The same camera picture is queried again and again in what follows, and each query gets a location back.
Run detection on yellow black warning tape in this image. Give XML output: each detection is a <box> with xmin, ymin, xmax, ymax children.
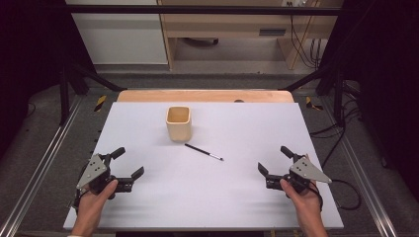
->
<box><xmin>94</xmin><ymin>94</ymin><xmax>109</xmax><ymax>114</ymax></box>
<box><xmin>304</xmin><ymin>95</ymin><xmax>324</xmax><ymax>112</ymax></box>

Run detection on white table cover sheet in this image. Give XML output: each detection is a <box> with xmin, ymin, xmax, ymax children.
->
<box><xmin>62</xmin><ymin>101</ymin><xmax>345</xmax><ymax>231</ymax></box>

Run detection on person's right hand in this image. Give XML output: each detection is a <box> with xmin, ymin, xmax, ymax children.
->
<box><xmin>279</xmin><ymin>179</ymin><xmax>323</xmax><ymax>229</ymax></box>

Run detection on wooden table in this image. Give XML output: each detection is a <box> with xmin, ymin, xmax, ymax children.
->
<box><xmin>117</xmin><ymin>89</ymin><xmax>295</xmax><ymax>104</ymax></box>

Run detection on person's left hand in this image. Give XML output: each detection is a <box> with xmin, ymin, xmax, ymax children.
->
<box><xmin>74</xmin><ymin>179</ymin><xmax>120</xmax><ymax>229</ymax></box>

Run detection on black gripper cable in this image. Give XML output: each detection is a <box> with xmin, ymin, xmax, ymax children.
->
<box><xmin>307</xmin><ymin>179</ymin><xmax>363</xmax><ymax>212</ymax></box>
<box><xmin>70</xmin><ymin>188</ymin><xmax>84</xmax><ymax>212</ymax></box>

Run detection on dark curtain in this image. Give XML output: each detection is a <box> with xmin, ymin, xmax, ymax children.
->
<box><xmin>0</xmin><ymin>0</ymin><xmax>97</xmax><ymax>159</ymax></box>
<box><xmin>315</xmin><ymin>0</ymin><xmax>419</xmax><ymax>174</ymax></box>

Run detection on black frame post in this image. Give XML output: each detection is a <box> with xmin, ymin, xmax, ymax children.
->
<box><xmin>58</xmin><ymin>63</ymin><xmax>72</xmax><ymax>126</ymax></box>
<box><xmin>331</xmin><ymin>64</ymin><xmax>346</xmax><ymax>128</ymax></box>

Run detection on black hanging cables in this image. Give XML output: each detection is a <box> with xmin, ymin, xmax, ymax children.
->
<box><xmin>289</xmin><ymin>14</ymin><xmax>323</xmax><ymax>71</ymax></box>

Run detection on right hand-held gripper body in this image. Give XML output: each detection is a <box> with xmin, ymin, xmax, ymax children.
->
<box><xmin>266</xmin><ymin>153</ymin><xmax>333</xmax><ymax>196</ymax></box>

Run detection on wooden desk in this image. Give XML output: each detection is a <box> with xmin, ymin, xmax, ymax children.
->
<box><xmin>157</xmin><ymin>0</ymin><xmax>344</xmax><ymax>71</ymax></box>

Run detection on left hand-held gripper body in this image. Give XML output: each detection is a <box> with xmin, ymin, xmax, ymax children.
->
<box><xmin>76</xmin><ymin>153</ymin><xmax>133</xmax><ymax>196</ymax></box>

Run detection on grey desk drawer handle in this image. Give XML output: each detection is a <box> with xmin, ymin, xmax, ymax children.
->
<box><xmin>258</xmin><ymin>28</ymin><xmax>288</xmax><ymax>37</ymax></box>

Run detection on white cabinet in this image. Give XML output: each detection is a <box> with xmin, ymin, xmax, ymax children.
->
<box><xmin>64</xmin><ymin>0</ymin><xmax>170</xmax><ymax>66</ymax></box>

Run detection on aluminium floor rail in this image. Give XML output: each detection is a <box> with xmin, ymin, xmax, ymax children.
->
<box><xmin>319</xmin><ymin>96</ymin><xmax>400</xmax><ymax>237</ymax></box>
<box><xmin>0</xmin><ymin>95</ymin><xmax>84</xmax><ymax>237</ymax></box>

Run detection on black frame crossbar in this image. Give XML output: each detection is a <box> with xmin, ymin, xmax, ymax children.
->
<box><xmin>63</xmin><ymin>4</ymin><xmax>344</xmax><ymax>16</ymax></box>

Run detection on black diagonal frame brace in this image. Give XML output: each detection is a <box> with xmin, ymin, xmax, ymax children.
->
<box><xmin>70</xmin><ymin>61</ymin><xmax>128</xmax><ymax>93</ymax></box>
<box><xmin>279</xmin><ymin>67</ymin><xmax>334</xmax><ymax>93</ymax></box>

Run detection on black floor cables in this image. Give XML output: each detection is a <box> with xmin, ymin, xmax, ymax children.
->
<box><xmin>308</xmin><ymin>98</ymin><xmax>363</xmax><ymax>170</ymax></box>

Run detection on beige square pen holder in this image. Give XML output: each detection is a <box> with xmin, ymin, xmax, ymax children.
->
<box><xmin>165</xmin><ymin>105</ymin><xmax>193</xmax><ymax>143</ymax></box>

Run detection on black pen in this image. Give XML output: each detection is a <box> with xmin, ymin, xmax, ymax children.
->
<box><xmin>184</xmin><ymin>142</ymin><xmax>225</xmax><ymax>162</ymax></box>

